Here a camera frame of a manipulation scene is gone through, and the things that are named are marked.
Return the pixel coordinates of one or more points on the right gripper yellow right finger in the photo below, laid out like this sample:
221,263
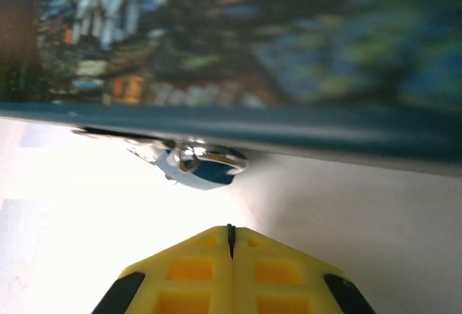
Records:
278,274

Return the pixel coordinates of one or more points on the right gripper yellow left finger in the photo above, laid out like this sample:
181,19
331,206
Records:
187,274

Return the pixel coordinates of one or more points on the starry night print tin box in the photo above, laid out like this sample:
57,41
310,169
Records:
252,39

